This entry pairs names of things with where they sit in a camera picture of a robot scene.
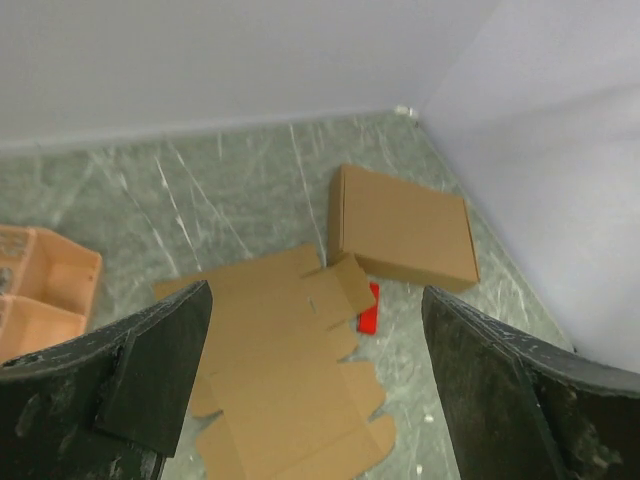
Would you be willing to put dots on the closed folded cardboard box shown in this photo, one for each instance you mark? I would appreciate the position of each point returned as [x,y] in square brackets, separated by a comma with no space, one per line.
[399,230]

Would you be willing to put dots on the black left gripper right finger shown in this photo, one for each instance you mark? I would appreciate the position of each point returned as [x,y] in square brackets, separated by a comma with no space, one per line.
[518,407]

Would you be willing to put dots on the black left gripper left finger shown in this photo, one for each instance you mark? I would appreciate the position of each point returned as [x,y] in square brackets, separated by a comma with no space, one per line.
[109,404]

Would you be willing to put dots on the red flat block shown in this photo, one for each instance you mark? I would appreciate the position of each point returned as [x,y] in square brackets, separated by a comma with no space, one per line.
[368,320]

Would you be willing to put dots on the cardboard box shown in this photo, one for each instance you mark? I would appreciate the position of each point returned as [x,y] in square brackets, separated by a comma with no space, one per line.
[276,375]
[399,230]

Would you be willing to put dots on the pink plastic desk organizer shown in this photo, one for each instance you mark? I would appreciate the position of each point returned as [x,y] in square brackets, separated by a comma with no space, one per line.
[48,289]

